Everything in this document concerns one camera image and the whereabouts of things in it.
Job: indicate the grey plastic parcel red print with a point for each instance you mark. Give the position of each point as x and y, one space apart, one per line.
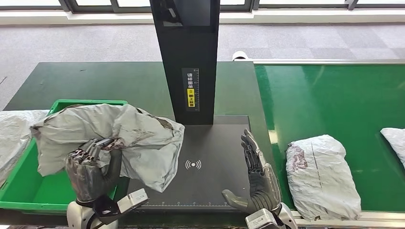
395 140
322 180
142 145

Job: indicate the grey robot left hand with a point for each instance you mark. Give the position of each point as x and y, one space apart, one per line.
91 177

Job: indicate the white window sill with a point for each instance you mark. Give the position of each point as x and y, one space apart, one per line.
284 15

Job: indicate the crumpled grey plastic bag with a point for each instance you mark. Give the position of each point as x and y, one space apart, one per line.
12 139

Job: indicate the black yellow label sticker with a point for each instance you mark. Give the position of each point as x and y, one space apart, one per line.
190 98

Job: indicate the dark green table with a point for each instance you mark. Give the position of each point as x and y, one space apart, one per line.
95 82

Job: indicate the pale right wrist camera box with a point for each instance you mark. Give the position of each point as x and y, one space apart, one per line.
262 221

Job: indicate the black inbound scanner machine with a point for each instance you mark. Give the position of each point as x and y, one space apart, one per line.
221 177

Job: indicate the green plastic crate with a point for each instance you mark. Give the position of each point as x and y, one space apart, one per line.
25 189

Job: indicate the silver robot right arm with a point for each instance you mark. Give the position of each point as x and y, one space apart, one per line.
288 218

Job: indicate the dark window frame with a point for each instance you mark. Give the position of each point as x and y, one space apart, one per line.
95 10

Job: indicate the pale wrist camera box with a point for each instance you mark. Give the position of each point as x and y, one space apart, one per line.
262 221
133 200

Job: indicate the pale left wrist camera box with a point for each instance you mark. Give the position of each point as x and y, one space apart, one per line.
133 200

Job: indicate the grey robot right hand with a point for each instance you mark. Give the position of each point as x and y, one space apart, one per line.
264 186

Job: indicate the green conveyor belt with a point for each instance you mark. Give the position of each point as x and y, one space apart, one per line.
332 101

